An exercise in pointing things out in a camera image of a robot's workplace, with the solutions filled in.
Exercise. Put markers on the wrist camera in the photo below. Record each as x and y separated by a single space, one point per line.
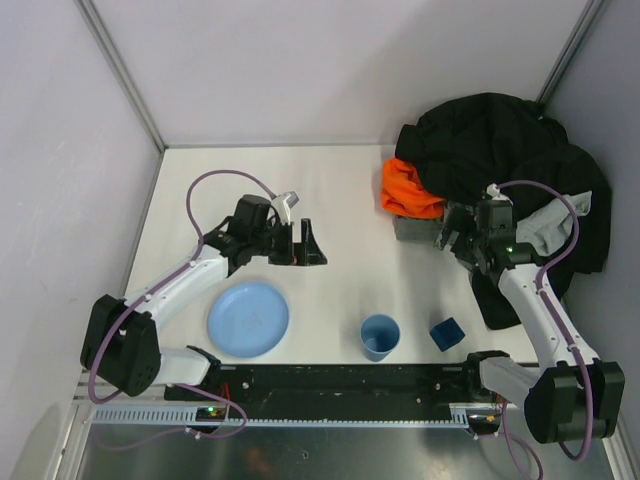
283 205
493 193

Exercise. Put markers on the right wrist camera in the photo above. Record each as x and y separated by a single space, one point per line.
493 193

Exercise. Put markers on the orange cloth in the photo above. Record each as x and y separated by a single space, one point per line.
402 193

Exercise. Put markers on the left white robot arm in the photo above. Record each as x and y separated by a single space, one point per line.
121 344

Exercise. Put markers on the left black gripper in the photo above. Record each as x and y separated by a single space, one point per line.
291 244

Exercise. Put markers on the left aluminium corner post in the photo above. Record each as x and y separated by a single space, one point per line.
120 71

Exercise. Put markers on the slotted cable duct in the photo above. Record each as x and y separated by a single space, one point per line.
413 416

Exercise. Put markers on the blue plastic cup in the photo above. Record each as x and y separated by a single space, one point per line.
379 336

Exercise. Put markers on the black cloth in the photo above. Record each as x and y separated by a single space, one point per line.
461 146

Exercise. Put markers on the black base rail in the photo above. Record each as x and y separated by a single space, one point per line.
445 383

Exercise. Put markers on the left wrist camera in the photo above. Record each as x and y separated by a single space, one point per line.
283 205

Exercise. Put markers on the light grey cloth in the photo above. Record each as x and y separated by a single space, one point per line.
547 229

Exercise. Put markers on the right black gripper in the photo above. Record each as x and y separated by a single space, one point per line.
460 233

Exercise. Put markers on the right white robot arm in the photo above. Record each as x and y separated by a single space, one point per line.
574 395

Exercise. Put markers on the light blue plate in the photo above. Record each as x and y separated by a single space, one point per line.
248 320

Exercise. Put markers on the dark blue cube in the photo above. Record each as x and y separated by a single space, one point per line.
447 334

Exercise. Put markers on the dark grey cloth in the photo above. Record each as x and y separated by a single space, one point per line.
407 229

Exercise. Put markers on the aluminium corner post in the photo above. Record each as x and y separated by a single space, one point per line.
120 71
588 19

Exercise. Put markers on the right aluminium corner post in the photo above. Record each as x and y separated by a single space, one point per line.
588 19

